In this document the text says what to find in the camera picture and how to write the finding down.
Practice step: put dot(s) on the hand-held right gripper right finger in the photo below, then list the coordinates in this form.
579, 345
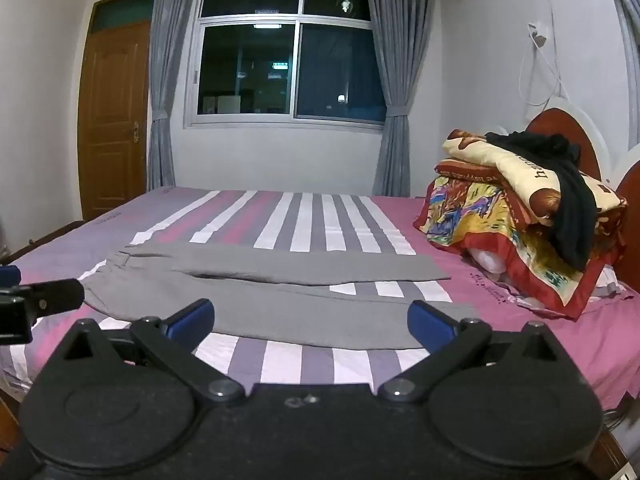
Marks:
430, 323

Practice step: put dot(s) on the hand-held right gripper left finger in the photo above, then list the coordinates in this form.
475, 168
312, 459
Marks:
192, 318

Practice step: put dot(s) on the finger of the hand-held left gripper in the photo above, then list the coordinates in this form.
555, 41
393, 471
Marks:
9, 276
55, 295

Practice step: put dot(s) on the grey pants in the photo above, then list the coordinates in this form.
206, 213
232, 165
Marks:
300, 310

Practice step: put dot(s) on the white pillow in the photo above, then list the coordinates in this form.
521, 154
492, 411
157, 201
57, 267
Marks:
487, 260

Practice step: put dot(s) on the colourful red-edged quilt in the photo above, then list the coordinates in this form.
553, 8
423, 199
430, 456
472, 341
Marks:
465, 210

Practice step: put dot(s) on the striped pink bed sheet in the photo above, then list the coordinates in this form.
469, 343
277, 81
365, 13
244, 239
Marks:
300, 220

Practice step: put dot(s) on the brown wooden door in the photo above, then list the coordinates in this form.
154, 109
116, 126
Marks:
115, 135

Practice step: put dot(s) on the grey curtain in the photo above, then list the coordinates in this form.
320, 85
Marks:
395, 150
160, 150

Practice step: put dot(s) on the black garment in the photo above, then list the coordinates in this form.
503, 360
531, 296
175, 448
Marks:
575, 220

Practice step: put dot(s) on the cream printed blanket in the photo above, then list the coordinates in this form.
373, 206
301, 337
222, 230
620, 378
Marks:
520, 165

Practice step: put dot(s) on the red and white headboard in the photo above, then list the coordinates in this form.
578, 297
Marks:
565, 125

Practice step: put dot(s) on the sliding glass window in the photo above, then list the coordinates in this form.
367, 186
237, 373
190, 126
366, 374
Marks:
250, 60

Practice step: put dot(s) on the wooden bed frame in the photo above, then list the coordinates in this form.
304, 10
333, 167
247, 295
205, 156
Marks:
45, 242

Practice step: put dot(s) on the white wall socket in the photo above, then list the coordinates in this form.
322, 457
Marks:
537, 35

